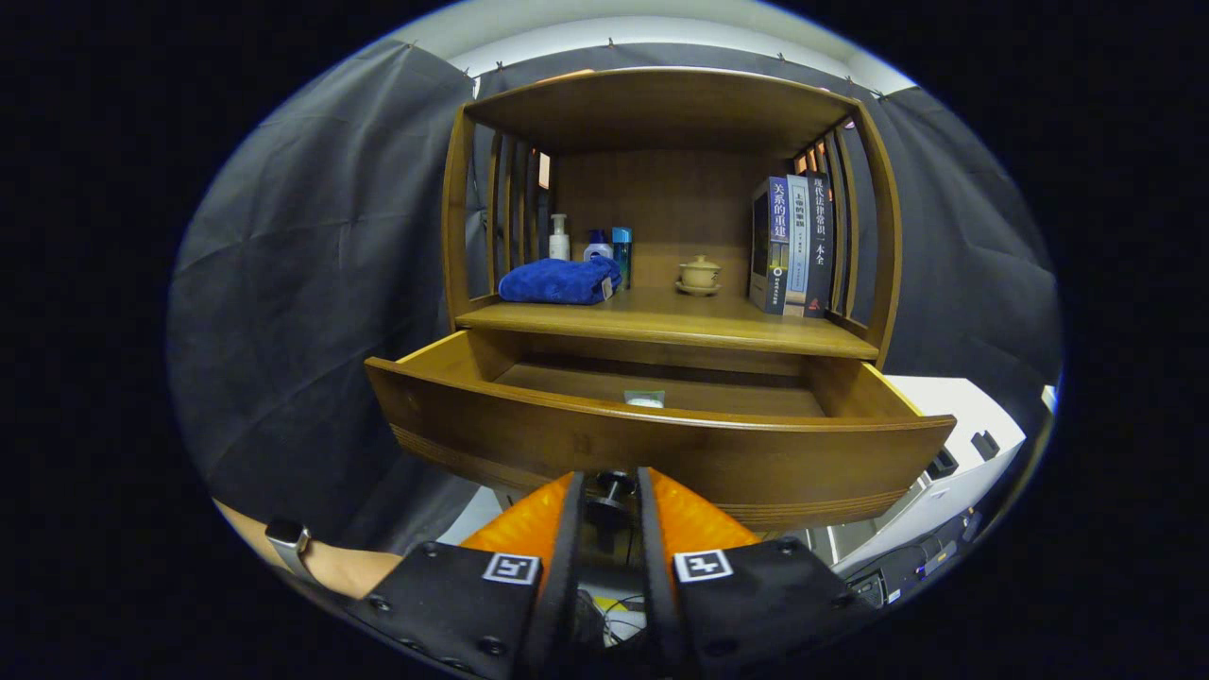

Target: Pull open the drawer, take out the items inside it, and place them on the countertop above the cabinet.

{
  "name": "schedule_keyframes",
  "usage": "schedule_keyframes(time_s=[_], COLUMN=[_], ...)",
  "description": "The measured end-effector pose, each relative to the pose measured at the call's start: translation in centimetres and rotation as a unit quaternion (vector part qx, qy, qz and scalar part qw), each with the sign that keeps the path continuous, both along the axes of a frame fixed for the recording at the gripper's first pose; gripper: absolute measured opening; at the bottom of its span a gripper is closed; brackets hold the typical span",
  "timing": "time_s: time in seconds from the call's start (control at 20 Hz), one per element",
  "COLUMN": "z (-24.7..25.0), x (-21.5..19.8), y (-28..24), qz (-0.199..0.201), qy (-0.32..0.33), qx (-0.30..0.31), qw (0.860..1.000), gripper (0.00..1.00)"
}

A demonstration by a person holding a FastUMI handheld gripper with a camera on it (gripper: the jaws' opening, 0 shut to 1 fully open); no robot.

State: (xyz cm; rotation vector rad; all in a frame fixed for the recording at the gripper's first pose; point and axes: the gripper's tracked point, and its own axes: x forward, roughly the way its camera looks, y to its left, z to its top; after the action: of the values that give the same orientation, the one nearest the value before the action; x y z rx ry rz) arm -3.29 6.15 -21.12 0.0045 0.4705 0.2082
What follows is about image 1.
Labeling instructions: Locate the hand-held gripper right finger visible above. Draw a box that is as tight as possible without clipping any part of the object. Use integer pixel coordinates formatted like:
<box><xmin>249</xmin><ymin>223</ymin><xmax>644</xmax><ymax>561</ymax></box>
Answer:
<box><xmin>635</xmin><ymin>467</ymin><xmax>884</xmax><ymax>680</ymax></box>

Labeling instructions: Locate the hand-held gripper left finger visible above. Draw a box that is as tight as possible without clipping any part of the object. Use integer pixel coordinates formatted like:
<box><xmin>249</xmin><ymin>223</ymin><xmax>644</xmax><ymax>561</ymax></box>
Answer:
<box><xmin>345</xmin><ymin>470</ymin><xmax>587</xmax><ymax>680</ymax></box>

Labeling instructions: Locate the wooden drawer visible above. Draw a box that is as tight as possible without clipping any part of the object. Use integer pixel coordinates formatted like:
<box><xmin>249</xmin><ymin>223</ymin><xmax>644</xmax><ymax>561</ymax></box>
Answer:
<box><xmin>364</xmin><ymin>329</ymin><xmax>957</xmax><ymax>560</ymax></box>

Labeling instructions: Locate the wooden countertop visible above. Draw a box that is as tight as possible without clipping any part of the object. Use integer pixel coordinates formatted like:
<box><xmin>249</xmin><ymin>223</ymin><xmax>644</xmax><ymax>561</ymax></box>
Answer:
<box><xmin>456</xmin><ymin>286</ymin><xmax>881</xmax><ymax>362</ymax></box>

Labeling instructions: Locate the white cabinet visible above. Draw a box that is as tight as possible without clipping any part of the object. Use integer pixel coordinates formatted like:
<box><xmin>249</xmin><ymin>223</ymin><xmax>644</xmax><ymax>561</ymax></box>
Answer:
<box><xmin>831</xmin><ymin>375</ymin><xmax>1026</xmax><ymax>577</ymax></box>

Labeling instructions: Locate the wooden cabinet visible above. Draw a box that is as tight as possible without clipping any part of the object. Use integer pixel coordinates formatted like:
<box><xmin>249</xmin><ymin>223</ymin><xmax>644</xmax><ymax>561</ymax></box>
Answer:
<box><xmin>364</xmin><ymin>66</ymin><xmax>957</xmax><ymax>568</ymax></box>

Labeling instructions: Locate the silver wristwatch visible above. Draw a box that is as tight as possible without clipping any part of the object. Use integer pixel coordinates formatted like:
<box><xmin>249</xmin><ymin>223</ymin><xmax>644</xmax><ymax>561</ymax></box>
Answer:
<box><xmin>264</xmin><ymin>517</ymin><xmax>313</xmax><ymax>579</ymax></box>

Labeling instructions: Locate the folded blue towel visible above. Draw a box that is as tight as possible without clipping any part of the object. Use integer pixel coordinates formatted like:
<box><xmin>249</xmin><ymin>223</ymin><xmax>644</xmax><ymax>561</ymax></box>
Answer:
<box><xmin>498</xmin><ymin>256</ymin><xmax>624</xmax><ymax>306</ymax></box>

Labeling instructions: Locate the beige lidded teacup with saucer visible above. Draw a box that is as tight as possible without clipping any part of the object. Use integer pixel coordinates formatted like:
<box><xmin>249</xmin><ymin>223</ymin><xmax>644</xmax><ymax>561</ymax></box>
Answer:
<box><xmin>675</xmin><ymin>255</ymin><xmax>723</xmax><ymax>298</ymax></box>

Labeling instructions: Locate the pale spine book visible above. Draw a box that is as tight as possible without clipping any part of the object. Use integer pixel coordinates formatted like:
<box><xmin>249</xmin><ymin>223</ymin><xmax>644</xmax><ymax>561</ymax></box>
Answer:
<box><xmin>784</xmin><ymin>174</ymin><xmax>810</xmax><ymax>317</ymax></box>

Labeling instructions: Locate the black spine book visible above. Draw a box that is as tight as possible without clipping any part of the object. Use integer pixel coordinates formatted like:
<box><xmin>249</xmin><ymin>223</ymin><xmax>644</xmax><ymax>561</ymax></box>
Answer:
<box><xmin>803</xmin><ymin>171</ymin><xmax>834</xmax><ymax>319</ymax></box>

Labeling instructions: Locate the tangle of cables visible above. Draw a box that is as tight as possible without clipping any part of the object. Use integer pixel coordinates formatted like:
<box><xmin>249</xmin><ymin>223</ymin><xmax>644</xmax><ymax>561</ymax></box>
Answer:
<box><xmin>578</xmin><ymin>587</ymin><xmax>653</xmax><ymax>649</ymax></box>

